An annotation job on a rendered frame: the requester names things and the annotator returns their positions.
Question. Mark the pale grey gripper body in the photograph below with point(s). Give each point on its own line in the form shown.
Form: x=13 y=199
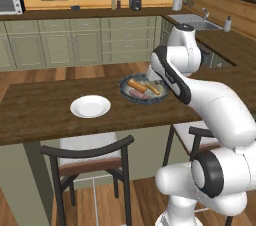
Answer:
x=153 y=74

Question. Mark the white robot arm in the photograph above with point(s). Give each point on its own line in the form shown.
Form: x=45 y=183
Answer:
x=213 y=103

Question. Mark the orange bun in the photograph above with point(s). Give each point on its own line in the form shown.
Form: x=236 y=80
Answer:
x=137 y=85
x=153 y=88

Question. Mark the pink sausage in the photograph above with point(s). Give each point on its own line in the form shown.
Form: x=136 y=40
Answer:
x=138 y=94

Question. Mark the dark grey bowl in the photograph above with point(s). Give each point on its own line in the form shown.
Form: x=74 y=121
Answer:
x=144 y=100

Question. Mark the white round plate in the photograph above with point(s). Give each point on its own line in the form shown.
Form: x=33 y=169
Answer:
x=90 y=106

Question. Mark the small dark bowl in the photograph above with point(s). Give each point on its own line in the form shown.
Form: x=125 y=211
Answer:
x=75 y=7

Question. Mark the steel sink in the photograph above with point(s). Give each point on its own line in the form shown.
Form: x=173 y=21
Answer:
x=193 y=21

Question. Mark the dark wooden chair white cushion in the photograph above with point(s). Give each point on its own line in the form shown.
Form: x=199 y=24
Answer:
x=186 y=136
x=90 y=156

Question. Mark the black toaster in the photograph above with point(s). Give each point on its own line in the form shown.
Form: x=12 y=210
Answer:
x=135 y=3

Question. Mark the white paper towel roll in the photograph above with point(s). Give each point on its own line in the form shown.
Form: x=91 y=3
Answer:
x=177 y=1

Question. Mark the green lower cupboard run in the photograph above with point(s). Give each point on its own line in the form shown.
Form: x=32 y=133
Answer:
x=83 y=41

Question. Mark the dark glass bottle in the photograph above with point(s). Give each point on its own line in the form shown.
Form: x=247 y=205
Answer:
x=118 y=3

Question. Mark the silver tap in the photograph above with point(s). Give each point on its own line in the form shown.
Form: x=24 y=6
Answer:
x=205 y=13

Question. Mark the pale glass bottle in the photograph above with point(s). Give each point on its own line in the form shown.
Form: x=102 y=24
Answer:
x=113 y=3

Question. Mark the white soap dispenser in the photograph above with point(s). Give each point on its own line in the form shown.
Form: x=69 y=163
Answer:
x=227 y=25

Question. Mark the silver toaster oven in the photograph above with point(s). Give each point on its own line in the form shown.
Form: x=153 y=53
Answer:
x=10 y=3

